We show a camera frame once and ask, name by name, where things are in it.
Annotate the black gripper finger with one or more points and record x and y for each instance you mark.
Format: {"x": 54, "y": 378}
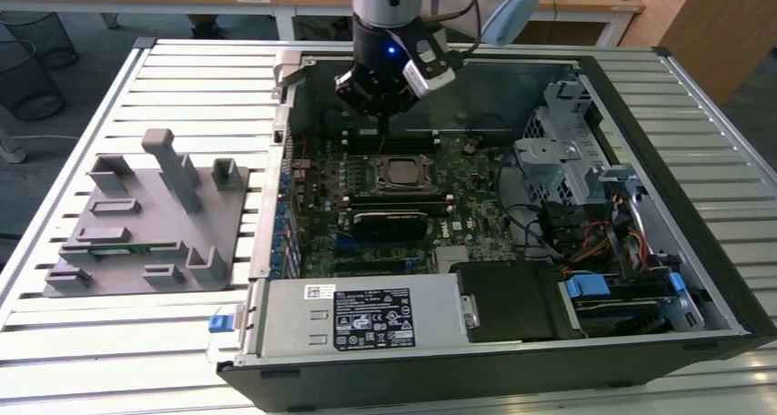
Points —
{"x": 352, "y": 89}
{"x": 404, "y": 101}

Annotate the silver CPU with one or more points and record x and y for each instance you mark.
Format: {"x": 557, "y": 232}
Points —
{"x": 406, "y": 171}

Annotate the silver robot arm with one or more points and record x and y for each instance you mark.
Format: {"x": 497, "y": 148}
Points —
{"x": 389, "y": 1}

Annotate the CPU socket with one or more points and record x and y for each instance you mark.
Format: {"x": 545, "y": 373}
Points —
{"x": 404, "y": 191}

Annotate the green labelled RAM stick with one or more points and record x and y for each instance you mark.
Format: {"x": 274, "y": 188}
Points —
{"x": 358, "y": 136}

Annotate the black RAM slot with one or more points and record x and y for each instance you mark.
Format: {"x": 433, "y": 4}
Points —
{"x": 401, "y": 200}
{"x": 365, "y": 144}
{"x": 401, "y": 209}

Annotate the coin cell battery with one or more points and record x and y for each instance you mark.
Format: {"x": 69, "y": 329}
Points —
{"x": 470, "y": 146}

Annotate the green motherboard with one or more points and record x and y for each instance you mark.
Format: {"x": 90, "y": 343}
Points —
{"x": 480, "y": 205}

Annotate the small black graphics card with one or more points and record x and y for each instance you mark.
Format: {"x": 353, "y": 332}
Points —
{"x": 389, "y": 226}

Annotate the silver metal drive cage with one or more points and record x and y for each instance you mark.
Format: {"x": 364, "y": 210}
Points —
{"x": 549, "y": 169}

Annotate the silver chipset heatsink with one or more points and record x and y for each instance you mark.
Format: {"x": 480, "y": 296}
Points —
{"x": 454, "y": 256}

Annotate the black expansion slot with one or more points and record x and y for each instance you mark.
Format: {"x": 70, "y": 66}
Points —
{"x": 370, "y": 265}

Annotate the grey parts rack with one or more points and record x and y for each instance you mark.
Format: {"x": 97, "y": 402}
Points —
{"x": 158, "y": 233}

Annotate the silver power supply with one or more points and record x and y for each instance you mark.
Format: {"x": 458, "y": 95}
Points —
{"x": 285, "y": 315}

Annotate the blue disk carrier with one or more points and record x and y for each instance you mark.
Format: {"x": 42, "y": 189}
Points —
{"x": 585, "y": 287}

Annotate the wooden cabinet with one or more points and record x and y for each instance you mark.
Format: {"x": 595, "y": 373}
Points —
{"x": 716, "y": 33}

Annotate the blue plastic latch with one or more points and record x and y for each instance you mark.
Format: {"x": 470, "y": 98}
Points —
{"x": 677, "y": 284}
{"x": 219, "y": 322}

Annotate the black PC case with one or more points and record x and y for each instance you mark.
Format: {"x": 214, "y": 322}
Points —
{"x": 425, "y": 383}

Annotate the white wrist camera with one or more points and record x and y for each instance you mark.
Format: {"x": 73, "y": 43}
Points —
{"x": 432, "y": 71}

